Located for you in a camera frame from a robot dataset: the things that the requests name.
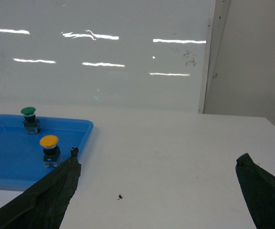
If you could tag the blue plastic tray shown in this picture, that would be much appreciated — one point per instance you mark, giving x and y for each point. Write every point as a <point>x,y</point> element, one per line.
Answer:
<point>21,155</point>

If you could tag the yellow push button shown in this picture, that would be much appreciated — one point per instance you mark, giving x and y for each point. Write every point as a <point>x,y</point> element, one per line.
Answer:
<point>51,151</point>

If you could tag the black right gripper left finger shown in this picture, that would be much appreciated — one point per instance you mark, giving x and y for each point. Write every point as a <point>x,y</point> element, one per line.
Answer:
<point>43,205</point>

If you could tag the green push button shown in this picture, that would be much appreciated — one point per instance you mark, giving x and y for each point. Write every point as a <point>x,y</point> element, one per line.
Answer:
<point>31,123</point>

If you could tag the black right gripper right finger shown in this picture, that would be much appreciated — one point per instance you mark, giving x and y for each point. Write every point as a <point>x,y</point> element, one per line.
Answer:
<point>258,189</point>

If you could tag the white board panel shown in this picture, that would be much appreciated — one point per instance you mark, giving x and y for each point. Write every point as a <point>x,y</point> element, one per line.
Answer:
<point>147,54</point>

